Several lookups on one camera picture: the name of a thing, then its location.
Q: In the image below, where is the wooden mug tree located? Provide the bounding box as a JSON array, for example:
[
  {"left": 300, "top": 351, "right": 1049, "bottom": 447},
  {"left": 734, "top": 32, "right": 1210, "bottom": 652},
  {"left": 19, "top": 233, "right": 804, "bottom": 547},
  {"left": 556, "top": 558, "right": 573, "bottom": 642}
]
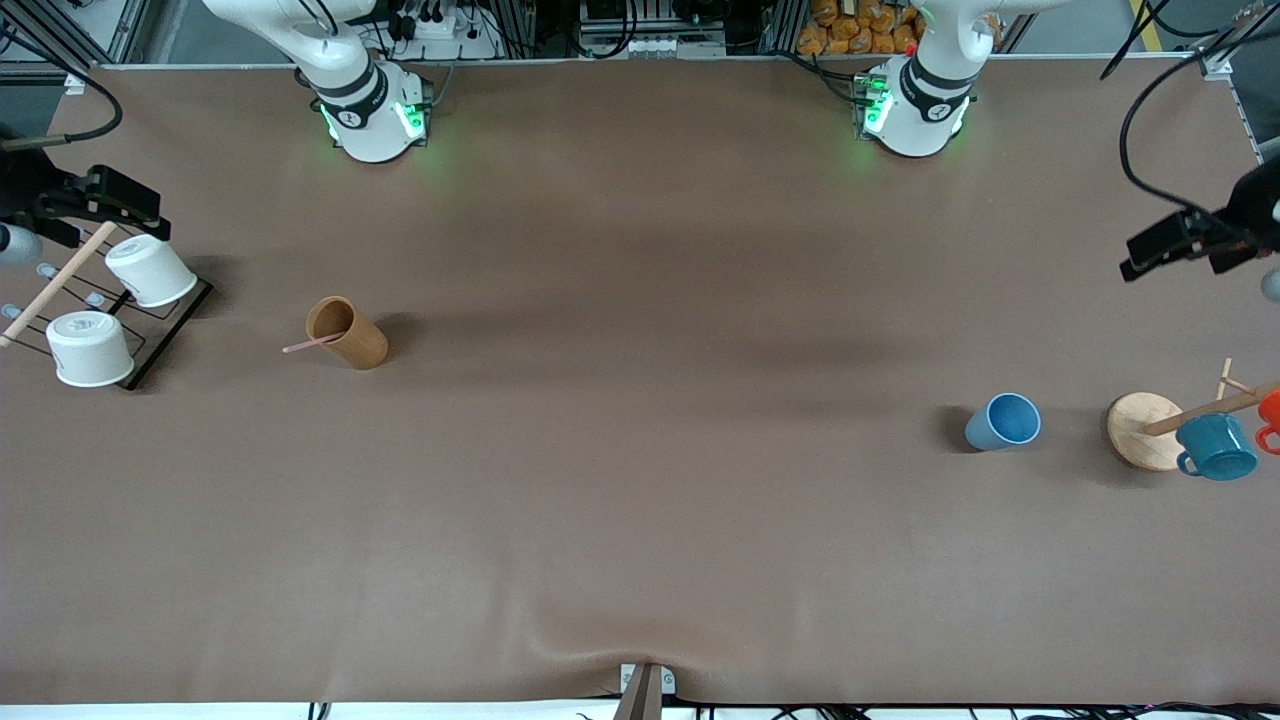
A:
[{"left": 1107, "top": 358, "right": 1280, "bottom": 472}]

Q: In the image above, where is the orange snack pile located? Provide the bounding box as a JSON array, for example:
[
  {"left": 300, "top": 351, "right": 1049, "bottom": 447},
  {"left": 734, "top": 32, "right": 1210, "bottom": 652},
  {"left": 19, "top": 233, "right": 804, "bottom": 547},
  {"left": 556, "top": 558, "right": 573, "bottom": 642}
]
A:
[{"left": 797, "top": 0, "right": 923, "bottom": 57}]

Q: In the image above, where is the teal enamel mug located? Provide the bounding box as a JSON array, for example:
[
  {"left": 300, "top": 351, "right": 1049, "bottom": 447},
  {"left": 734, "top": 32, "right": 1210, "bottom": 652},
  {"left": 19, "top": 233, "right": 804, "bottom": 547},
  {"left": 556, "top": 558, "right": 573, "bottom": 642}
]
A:
[{"left": 1175, "top": 413, "right": 1260, "bottom": 482}]

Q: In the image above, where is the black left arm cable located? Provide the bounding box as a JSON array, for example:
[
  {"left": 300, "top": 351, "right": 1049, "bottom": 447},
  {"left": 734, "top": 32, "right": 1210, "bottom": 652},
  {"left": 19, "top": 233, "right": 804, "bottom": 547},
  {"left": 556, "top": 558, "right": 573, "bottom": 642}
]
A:
[{"left": 1098, "top": 0, "right": 1280, "bottom": 216}]

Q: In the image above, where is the light blue plastic cup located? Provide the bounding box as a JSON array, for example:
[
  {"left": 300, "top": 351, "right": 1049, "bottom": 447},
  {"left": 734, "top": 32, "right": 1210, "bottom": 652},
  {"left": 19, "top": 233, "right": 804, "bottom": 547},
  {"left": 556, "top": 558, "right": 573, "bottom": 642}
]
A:
[{"left": 965, "top": 392, "right": 1042, "bottom": 453}]

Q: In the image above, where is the aluminium frame rail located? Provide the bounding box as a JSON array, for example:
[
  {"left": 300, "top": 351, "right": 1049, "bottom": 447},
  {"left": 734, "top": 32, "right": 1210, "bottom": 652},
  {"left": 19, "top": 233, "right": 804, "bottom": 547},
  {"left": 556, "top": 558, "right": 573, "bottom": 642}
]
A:
[
  {"left": 0, "top": 0, "right": 153, "bottom": 69},
  {"left": 1200, "top": 0, "right": 1280, "bottom": 166}
]

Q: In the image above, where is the white connector block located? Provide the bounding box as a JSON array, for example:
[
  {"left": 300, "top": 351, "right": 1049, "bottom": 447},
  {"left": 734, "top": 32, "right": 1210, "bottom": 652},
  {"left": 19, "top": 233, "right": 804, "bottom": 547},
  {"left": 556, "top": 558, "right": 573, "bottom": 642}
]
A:
[{"left": 620, "top": 37, "right": 727, "bottom": 59}]

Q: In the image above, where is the brown table mat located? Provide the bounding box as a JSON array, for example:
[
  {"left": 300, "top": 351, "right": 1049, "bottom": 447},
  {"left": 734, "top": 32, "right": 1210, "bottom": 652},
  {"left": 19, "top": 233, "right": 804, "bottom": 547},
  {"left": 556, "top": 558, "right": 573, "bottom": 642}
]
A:
[{"left": 0, "top": 58, "right": 1280, "bottom": 707}]

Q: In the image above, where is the brown cylindrical holder cup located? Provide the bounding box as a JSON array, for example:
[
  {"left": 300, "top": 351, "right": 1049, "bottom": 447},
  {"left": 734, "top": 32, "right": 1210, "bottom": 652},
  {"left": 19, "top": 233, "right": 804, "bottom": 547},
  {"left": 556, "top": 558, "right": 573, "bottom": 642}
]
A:
[{"left": 305, "top": 296, "right": 390, "bottom": 371}]

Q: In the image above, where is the metal bracket with post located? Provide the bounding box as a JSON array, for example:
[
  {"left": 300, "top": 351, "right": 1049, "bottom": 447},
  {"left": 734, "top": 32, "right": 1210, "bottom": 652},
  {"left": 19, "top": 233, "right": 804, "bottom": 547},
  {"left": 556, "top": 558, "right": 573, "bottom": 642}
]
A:
[{"left": 612, "top": 662, "right": 677, "bottom": 720}]

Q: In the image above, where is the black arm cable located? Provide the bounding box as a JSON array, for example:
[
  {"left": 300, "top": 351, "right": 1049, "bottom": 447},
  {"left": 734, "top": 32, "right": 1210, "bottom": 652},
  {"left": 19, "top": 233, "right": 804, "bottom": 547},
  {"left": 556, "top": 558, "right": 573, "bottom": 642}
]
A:
[
  {"left": 1098, "top": 0, "right": 1280, "bottom": 216},
  {"left": 0, "top": 25, "right": 124, "bottom": 151}
]

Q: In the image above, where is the white paper cup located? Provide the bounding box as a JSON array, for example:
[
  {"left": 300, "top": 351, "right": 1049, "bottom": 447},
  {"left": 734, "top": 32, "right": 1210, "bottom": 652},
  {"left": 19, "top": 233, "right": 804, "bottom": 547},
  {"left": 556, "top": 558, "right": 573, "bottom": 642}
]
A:
[
  {"left": 105, "top": 234, "right": 199, "bottom": 308},
  {"left": 46, "top": 311, "right": 136, "bottom": 388}
]

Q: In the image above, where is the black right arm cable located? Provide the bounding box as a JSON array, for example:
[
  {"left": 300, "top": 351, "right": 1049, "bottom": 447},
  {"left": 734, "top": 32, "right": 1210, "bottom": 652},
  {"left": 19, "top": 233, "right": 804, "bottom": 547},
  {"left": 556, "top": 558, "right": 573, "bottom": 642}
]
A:
[{"left": 0, "top": 25, "right": 124, "bottom": 151}]

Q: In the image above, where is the black wire cup rack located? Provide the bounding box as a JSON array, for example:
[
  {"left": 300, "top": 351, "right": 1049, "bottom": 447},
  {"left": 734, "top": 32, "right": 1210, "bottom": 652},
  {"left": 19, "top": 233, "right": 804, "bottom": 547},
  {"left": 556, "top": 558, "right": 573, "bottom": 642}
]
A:
[{"left": 0, "top": 225, "right": 214, "bottom": 391}]

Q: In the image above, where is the white power strip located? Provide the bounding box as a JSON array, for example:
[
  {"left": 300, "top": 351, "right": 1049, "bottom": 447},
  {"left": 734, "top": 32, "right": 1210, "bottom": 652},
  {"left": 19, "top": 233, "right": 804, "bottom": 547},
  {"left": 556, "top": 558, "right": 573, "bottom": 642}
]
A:
[{"left": 385, "top": 5, "right": 503, "bottom": 61}]

